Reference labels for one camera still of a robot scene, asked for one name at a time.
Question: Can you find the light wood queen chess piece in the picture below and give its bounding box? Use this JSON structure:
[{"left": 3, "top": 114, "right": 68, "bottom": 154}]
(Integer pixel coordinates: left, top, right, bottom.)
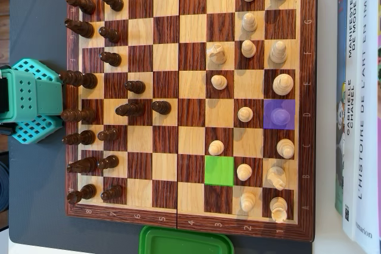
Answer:
[{"left": 270, "top": 108, "right": 291, "bottom": 127}]

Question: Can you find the teal perforated robot base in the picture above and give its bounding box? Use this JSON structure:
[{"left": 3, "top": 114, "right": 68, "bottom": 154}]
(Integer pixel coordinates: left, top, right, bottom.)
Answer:
[{"left": 10, "top": 58, "right": 64, "bottom": 145}]

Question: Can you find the dark brown bishop chess piece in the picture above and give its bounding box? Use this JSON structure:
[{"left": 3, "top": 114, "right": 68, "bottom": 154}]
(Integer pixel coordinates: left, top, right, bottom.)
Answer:
[
  {"left": 62, "top": 130, "right": 96, "bottom": 146},
  {"left": 115, "top": 102, "right": 146, "bottom": 118}
]

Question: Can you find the light wood knight chess piece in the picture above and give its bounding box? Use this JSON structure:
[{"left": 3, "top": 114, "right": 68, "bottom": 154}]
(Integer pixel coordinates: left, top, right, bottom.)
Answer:
[
  {"left": 207, "top": 42, "right": 227, "bottom": 65},
  {"left": 266, "top": 166, "right": 287, "bottom": 191}
]

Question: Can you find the light wood king chess piece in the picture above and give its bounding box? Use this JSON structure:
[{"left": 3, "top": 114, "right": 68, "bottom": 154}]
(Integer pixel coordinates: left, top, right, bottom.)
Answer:
[{"left": 272, "top": 73, "right": 295, "bottom": 96}]

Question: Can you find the light wood bishop chess piece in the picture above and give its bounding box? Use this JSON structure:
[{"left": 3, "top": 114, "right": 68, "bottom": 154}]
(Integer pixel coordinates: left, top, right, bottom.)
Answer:
[
  {"left": 269, "top": 40, "right": 289, "bottom": 64},
  {"left": 276, "top": 138, "right": 295, "bottom": 160}
]

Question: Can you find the dark brown queen chess piece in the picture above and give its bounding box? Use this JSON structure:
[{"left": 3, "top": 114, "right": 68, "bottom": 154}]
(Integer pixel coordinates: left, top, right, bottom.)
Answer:
[{"left": 60, "top": 108, "right": 96, "bottom": 124}]

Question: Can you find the dark brown king chess piece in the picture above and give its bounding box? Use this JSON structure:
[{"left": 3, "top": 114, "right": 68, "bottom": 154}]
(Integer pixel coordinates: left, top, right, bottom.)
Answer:
[{"left": 58, "top": 70, "right": 98, "bottom": 90}]

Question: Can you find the dark brown knight chess piece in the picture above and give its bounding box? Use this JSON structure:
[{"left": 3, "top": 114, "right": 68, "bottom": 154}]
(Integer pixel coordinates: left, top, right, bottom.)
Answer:
[
  {"left": 66, "top": 156, "right": 98, "bottom": 174},
  {"left": 64, "top": 18, "right": 95, "bottom": 39}
]

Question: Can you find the light wood rook chess piece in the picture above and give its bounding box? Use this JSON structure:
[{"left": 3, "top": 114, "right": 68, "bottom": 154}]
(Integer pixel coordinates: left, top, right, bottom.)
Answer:
[{"left": 269, "top": 196, "right": 289, "bottom": 224}]

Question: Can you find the dark brown rook chess piece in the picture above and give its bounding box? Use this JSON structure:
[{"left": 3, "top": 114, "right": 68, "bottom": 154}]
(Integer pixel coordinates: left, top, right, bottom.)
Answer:
[
  {"left": 65, "top": 0, "right": 96, "bottom": 15},
  {"left": 67, "top": 183, "right": 98, "bottom": 206}
]

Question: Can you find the wooden folding chessboard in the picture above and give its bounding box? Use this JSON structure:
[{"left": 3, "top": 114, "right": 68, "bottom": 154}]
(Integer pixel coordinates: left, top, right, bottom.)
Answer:
[{"left": 64, "top": 0, "right": 317, "bottom": 243}]

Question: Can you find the green plastic container lid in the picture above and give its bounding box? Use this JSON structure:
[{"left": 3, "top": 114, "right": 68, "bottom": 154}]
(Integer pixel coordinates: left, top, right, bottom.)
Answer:
[{"left": 138, "top": 225, "right": 235, "bottom": 254}]

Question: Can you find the white Gabrielle Chanel book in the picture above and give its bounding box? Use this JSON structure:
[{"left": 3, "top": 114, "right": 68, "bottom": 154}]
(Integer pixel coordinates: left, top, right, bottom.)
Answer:
[{"left": 342, "top": 0, "right": 363, "bottom": 242}]

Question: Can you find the white art history book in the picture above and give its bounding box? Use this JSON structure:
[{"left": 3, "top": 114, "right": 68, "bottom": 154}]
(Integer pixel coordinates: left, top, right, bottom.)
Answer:
[{"left": 354, "top": 0, "right": 381, "bottom": 254}]

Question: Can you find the dark grey rolled mat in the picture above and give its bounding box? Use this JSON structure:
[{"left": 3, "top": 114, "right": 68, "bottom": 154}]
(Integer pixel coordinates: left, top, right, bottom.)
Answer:
[{"left": 0, "top": 160, "right": 10, "bottom": 233}]

